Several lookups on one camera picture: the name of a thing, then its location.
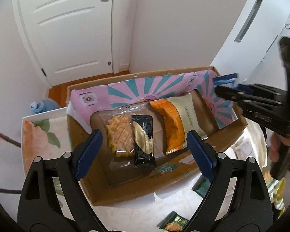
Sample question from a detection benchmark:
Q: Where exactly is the blue triangular coffee packet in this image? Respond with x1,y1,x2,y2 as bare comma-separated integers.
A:
212,73,240,108

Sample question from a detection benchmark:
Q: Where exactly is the black and gold snack packet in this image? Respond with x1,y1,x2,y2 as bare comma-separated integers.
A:
131,115,157,168

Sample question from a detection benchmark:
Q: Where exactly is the person right hand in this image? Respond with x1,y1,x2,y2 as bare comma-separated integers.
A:
269,133,290,171

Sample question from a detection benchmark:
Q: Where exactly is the dark green snack packet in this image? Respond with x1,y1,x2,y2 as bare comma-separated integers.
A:
192,175,211,198

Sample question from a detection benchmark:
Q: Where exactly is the orange snack packet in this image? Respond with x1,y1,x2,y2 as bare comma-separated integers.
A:
150,99,185,155

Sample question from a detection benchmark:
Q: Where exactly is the cardboard box with pink lining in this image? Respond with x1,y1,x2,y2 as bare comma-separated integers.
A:
67,67,247,206

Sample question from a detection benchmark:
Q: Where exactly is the waffle in clear wrapper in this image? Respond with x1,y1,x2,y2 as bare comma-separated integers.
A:
99,107,135,171

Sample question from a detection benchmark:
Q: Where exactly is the pale yellow snack packet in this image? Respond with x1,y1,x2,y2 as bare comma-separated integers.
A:
167,93,207,140

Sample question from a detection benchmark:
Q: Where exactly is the green yellow cracker packet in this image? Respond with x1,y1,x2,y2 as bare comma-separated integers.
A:
158,211,189,231

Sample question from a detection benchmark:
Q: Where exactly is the blue bottle on floor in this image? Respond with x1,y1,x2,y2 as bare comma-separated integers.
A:
30,98,60,114

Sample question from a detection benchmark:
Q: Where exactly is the white wardrobe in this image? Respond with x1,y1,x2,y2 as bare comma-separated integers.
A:
211,0,290,90

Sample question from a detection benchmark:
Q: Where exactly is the pink stick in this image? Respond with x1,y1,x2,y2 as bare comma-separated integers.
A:
0,132,21,148

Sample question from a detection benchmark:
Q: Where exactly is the white door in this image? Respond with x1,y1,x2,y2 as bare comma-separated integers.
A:
12,0,113,86

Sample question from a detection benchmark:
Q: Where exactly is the black curved cable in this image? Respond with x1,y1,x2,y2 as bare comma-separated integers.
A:
0,185,22,195

